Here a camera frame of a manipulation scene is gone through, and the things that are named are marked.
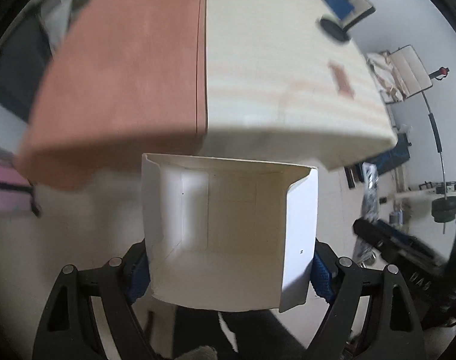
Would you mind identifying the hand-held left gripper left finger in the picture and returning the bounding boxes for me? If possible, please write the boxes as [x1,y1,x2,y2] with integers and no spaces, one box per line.
[35,240,157,360]

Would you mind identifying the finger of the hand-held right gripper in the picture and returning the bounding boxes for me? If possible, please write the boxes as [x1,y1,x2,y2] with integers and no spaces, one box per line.
[353,219,405,267]
[378,223,444,267]

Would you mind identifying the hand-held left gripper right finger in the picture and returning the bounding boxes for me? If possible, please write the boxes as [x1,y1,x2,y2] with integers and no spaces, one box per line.
[305,238,427,360]

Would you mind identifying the green white medicine box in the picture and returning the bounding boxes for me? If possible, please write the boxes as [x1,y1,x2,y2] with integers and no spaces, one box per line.
[141,153,319,314]

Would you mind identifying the person's dark clothing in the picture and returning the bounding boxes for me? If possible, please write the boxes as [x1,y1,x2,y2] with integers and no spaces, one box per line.
[175,305,307,360]

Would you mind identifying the barbell bar with red knob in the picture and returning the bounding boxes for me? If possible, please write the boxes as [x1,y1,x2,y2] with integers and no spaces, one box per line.
[419,67,456,233]

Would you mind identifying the small brown card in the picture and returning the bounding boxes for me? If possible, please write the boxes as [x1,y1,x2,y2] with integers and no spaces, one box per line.
[327,61,356,100]

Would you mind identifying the beige cloth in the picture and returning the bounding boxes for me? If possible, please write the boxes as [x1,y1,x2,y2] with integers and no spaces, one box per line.
[367,52,405,102]

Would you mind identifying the pink suitcase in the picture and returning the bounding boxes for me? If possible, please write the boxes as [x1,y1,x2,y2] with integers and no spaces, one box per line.
[0,157,41,218]

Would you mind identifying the black round lid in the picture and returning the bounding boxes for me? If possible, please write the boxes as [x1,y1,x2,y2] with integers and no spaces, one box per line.
[318,13,352,44]

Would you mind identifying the white garment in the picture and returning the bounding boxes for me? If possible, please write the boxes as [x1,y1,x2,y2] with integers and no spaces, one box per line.
[40,0,101,53]

